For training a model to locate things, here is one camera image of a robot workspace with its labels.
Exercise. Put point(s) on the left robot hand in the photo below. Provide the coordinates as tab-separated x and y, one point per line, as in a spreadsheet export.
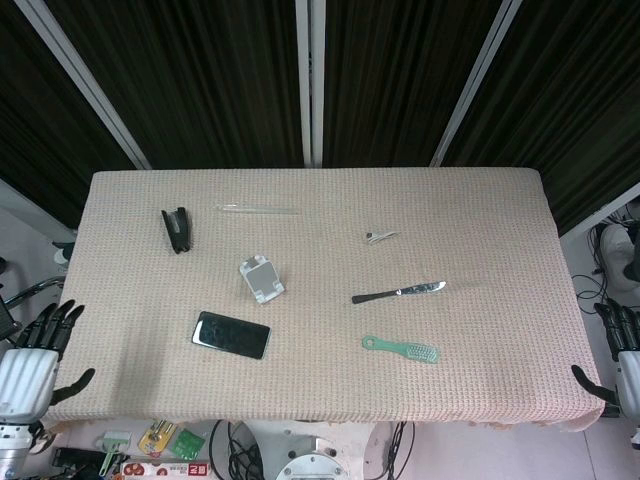
27	380

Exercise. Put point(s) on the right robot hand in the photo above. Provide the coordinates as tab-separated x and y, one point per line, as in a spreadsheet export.
630	370

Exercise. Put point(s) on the black smartphone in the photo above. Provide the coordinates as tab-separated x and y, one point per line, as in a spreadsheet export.
230	335

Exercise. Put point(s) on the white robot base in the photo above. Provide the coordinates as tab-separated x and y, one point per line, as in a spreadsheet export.
310	450

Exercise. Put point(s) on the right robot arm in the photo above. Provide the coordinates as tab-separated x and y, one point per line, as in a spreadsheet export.
635	440

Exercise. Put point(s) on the clear plastic phone stand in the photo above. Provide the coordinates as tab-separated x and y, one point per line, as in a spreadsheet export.
260	280

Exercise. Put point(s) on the black flat device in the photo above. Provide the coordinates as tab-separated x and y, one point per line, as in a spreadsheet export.
72	456

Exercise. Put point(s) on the green and white scraper tool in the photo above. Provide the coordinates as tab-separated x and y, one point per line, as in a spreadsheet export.
117	440

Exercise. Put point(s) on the white rounded machine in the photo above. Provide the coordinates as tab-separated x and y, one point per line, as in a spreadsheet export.
617	250

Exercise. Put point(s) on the yellow padlock package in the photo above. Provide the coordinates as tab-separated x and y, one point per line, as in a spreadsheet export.
156	440

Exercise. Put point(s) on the red and white box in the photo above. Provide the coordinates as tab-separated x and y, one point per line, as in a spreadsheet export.
165	470

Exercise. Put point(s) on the green packet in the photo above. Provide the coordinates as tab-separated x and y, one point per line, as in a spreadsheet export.
187	444

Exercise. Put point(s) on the black stapler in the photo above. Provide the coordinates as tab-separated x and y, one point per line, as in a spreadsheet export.
177	232

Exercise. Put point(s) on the green scrubbing brush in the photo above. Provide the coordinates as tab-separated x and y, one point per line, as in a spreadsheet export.
420	352

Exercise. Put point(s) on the black fabric screen panel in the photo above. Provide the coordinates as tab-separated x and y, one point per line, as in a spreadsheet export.
400	75
200	75
575	100
30	125

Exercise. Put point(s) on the small silver metal clip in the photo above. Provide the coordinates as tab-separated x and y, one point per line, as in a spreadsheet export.
377	239

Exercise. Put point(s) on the clear glass tube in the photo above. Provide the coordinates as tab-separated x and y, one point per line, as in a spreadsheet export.
260	209

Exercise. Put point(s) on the beige woven tablecloth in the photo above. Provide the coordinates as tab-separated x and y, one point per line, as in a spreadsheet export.
325	225

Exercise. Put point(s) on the small black bracket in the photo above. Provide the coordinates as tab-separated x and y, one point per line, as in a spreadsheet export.
611	410

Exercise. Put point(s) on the chrome frame chair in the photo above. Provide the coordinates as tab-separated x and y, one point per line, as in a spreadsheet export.
35	289

